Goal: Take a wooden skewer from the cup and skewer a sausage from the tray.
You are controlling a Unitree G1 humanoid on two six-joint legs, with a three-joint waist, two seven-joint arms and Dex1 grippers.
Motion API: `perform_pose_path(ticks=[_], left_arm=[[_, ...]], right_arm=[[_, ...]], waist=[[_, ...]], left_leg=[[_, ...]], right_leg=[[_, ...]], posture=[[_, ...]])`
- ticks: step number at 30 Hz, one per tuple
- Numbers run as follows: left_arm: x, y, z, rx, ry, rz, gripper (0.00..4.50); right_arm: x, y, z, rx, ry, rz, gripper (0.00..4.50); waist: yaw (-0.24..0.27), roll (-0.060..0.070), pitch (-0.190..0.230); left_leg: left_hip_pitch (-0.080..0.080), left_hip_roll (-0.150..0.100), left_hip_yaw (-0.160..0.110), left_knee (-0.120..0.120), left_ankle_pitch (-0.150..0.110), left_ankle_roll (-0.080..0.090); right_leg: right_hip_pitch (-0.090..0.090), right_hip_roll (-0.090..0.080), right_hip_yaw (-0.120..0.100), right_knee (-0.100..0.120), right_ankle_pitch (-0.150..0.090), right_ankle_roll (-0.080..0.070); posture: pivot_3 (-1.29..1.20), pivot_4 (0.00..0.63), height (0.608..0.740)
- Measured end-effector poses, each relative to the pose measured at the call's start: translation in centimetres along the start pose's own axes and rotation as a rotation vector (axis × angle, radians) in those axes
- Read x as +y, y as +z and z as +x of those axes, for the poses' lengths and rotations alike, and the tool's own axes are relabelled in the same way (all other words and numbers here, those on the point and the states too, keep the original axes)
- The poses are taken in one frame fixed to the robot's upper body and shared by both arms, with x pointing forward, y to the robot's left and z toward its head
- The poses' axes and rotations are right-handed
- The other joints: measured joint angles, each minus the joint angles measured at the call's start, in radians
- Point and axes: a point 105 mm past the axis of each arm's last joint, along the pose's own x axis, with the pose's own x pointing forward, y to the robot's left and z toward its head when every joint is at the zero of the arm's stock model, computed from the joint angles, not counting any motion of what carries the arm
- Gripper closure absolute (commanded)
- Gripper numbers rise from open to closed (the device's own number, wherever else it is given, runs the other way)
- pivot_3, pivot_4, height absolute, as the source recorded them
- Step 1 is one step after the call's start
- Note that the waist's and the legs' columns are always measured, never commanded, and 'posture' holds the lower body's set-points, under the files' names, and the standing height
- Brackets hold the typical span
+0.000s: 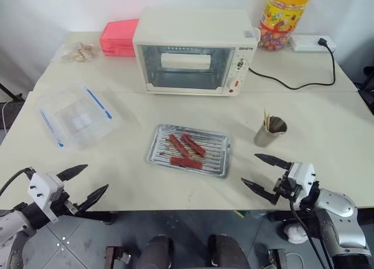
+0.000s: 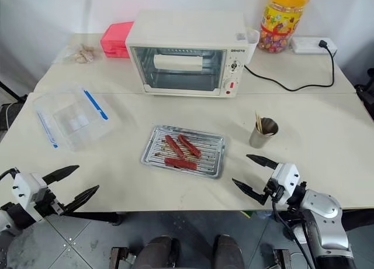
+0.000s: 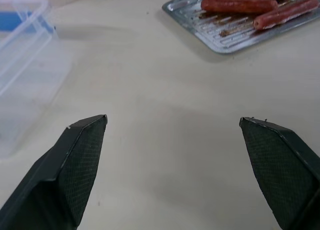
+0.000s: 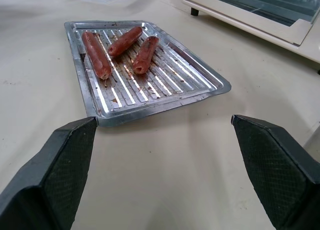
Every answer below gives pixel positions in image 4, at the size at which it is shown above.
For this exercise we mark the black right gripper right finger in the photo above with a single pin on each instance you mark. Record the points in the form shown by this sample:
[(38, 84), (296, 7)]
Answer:
[(275, 170)]

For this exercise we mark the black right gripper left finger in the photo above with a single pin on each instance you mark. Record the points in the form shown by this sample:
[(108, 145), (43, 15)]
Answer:
[(50, 175)]

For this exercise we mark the long red-brown sausage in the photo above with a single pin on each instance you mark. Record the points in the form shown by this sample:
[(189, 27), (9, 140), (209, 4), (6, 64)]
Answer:
[(95, 54)]

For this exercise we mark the ribbed metal baking tray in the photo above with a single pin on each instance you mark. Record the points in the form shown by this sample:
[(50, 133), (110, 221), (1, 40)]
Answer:
[(150, 90)]

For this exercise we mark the charred red-brown sausage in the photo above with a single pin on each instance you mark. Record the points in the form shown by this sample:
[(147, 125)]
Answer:
[(145, 55)]

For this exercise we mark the short red-brown sausage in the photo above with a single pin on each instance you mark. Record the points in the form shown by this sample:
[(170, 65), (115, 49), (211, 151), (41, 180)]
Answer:
[(125, 41)]

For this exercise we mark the cream toaster oven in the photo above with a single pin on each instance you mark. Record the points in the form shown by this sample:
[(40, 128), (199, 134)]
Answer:
[(262, 17)]

